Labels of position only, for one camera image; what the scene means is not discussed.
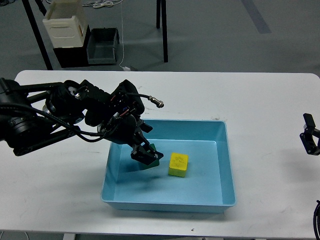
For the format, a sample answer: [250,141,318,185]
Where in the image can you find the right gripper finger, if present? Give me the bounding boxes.
[299,113,320,156]

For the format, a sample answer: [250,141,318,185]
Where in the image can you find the white cable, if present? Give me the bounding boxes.
[82,0,126,70]

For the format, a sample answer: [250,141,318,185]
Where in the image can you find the grey plastic bin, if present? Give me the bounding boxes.
[86,27,120,65]

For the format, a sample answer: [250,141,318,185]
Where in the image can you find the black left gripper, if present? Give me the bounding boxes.
[98,114,164,166]

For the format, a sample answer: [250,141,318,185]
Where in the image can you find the cream plastic crate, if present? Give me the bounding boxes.
[42,0,88,49]

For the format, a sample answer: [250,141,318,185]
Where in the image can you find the yellow block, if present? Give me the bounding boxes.
[168,152,189,178]

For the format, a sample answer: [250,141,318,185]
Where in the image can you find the white power plug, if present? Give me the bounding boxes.
[122,66,131,72]

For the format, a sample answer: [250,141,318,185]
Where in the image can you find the black table leg left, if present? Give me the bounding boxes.
[22,0,53,71]

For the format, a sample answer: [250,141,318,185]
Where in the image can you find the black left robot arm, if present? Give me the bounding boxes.
[0,78,164,166]

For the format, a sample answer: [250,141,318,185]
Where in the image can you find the black table legs center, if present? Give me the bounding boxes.
[156,0,169,63]

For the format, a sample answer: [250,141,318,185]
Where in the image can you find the light blue plastic box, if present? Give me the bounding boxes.
[101,119,237,214]

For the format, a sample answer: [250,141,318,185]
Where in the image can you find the black plastic crate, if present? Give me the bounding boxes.
[53,26,91,68]

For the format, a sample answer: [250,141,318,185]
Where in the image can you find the green block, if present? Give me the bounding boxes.
[139,143,160,170]

